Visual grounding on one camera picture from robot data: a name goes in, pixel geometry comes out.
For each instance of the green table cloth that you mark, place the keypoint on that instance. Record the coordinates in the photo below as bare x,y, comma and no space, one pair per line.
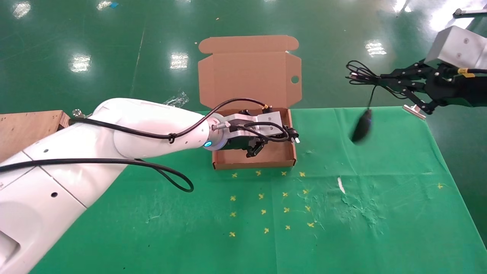
342,236

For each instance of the open brown cardboard box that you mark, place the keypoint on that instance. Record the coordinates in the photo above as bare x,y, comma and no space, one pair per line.
247,72

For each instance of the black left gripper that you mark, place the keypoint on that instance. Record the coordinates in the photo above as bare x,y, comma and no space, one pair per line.
237,143

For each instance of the small white paper scrap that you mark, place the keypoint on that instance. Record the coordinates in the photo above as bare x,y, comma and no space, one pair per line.
341,185

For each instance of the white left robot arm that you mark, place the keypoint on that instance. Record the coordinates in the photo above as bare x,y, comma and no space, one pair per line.
133,125

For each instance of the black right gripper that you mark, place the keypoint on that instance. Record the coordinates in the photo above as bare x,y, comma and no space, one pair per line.
460,91

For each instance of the wooden board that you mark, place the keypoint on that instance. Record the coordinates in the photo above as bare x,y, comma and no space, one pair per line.
26,129

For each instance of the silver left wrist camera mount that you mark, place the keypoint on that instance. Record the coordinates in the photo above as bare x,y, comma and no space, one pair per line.
262,121

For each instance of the grey metal stand foot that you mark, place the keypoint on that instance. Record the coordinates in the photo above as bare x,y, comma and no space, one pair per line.
470,12

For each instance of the crumpled clear plastic wrap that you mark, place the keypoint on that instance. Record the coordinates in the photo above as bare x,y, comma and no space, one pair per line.
177,99

